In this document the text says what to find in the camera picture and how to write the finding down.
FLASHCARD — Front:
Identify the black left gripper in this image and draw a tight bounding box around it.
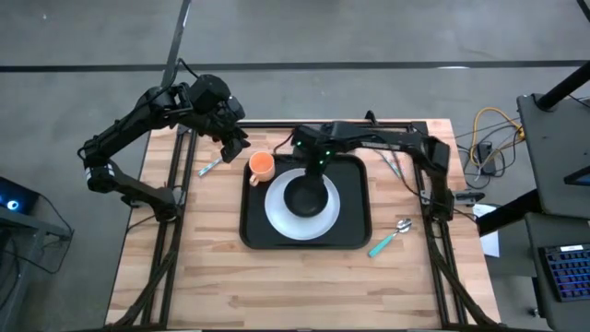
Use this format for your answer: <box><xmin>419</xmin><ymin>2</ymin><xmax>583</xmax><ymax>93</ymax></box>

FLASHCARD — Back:
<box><xmin>187</xmin><ymin>74</ymin><xmax>252</xmax><ymax>163</ymax></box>

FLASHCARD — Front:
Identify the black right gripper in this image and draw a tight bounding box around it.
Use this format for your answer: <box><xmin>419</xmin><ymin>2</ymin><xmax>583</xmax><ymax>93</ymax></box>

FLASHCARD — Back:
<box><xmin>291</xmin><ymin>122</ymin><xmax>345</xmax><ymax>185</ymax></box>

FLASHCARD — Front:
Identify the black bowl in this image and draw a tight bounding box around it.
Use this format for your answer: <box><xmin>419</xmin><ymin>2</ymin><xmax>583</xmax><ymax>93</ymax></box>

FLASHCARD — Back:
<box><xmin>283</xmin><ymin>173</ymin><xmax>330</xmax><ymax>219</ymax></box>

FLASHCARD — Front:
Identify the orange mug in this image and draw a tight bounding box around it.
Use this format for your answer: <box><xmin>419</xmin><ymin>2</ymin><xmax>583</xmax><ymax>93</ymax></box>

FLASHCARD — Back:
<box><xmin>247</xmin><ymin>150</ymin><xmax>277</xmax><ymax>187</ymax></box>

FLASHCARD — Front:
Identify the white round plate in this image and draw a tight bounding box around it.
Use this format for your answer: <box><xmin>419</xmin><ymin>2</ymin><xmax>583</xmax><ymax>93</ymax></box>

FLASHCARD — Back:
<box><xmin>264</xmin><ymin>167</ymin><xmax>342</xmax><ymax>242</ymax></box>

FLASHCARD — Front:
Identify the black rectangular tray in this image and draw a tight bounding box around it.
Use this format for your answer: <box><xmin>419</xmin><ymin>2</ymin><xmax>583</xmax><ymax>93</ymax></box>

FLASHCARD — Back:
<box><xmin>238</xmin><ymin>153</ymin><xmax>373</xmax><ymax>251</ymax></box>

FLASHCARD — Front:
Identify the black power brick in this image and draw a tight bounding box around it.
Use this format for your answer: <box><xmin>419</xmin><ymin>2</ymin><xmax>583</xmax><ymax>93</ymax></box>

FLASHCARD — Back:
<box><xmin>477</xmin><ymin>141</ymin><xmax>499</xmax><ymax>176</ymax></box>

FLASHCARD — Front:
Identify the white paper sheet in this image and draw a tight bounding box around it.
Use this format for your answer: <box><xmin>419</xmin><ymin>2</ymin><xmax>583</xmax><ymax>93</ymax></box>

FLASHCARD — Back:
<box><xmin>472</xmin><ymin>202</ymin><xmax>502</xmax><ymax>258</ymax></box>

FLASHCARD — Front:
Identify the computer with blue light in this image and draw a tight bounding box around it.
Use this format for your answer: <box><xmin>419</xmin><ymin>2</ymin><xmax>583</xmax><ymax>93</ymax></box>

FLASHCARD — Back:
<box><xmin>0</xmin><ymin>177</ymin><xmax>41</xmax><ymax>216</ymax></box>

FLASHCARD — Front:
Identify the black side desk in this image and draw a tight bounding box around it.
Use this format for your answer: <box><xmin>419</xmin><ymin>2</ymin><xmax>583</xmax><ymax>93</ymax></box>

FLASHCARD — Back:
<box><xmin>515</xmin><ymin>93</ymin><xmax>590</xmax><ymax>219</ymax></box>

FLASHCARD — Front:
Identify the dark keyboard desk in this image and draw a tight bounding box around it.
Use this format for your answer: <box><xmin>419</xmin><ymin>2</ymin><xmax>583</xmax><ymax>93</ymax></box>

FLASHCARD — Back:
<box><xmin>524</xmin><ymin>211</ymin><xmax>590</xmax><ymax>332</ymax></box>

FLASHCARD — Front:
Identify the black slanted pole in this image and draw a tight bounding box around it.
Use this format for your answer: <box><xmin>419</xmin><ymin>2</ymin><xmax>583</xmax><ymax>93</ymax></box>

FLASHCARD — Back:
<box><xmin>537</xmin><ymin>59</ymin><xmax>590</xmax><ymax>112</ymax></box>

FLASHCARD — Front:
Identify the black keyboard with blue keys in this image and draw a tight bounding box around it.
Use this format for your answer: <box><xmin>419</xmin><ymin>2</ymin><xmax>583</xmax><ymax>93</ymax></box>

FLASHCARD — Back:
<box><xmin>538</xmin><ymin>243</ymin><xmax>590</xmax><ymax>303</ymax></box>

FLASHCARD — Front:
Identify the spoon with teal handle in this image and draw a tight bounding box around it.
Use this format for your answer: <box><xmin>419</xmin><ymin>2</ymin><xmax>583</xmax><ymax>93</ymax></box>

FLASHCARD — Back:
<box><xmin>367</xmin><ymin>218</ymin><xmax>413</xmax><ymax>258</ymax></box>

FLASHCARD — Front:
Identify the black aluminium rig frame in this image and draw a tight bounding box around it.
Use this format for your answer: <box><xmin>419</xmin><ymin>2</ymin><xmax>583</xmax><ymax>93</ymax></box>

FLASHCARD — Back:
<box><xmin>110</xmin><ymin>110</ymin><xmax>503</xmax><ymax>332</ymax></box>

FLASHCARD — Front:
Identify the yellow cable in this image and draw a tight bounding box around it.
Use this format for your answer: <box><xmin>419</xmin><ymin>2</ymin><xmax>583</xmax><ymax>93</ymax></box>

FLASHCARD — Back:
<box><xmin>469</xmin><ymin>106</ymin><xmax>525</xmax><ymax>168</ymax></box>

